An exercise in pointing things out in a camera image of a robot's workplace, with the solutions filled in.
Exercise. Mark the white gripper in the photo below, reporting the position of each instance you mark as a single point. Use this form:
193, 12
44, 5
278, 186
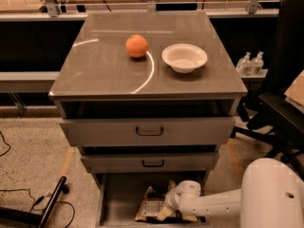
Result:
175, 200

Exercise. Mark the brown chip bag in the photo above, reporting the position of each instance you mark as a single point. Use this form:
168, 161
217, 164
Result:
150, 207

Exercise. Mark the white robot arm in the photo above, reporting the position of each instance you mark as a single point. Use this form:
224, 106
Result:
271, 196

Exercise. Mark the middle grey drawer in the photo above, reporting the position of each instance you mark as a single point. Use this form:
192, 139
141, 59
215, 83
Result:
136, 163

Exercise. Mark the grey drawer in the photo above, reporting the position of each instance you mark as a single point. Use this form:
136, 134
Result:
136, 163
148, 132
121, 196

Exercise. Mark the bottom grey drawer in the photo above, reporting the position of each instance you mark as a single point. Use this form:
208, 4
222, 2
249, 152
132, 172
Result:
121, 196

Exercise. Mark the grey drawer cabinet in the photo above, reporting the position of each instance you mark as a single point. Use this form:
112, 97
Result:
100, 80

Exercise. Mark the top grey drawer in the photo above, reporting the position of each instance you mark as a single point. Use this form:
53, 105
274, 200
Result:
148, 132

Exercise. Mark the black office chair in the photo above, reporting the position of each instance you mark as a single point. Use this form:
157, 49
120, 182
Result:
277, 122

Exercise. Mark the white bowl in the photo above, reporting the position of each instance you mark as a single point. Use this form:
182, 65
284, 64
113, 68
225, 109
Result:
184, 58

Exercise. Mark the orange fruit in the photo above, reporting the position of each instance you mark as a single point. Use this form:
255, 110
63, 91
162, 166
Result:
136, 46

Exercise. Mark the right clear pump bottle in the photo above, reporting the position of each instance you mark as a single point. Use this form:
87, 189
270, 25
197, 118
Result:
257, 64

